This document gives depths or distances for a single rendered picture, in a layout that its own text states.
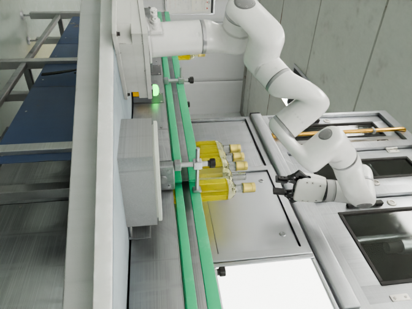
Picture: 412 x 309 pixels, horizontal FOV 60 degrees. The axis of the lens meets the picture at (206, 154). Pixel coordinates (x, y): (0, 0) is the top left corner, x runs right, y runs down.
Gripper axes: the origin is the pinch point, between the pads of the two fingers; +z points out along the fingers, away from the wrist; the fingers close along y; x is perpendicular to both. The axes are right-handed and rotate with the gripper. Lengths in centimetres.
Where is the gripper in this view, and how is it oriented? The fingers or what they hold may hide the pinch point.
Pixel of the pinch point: (279, 185)
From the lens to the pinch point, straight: 127.3
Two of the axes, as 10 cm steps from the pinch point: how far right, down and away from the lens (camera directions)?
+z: -9.9, -1.0, 0.8
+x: -1.2, 5.8, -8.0
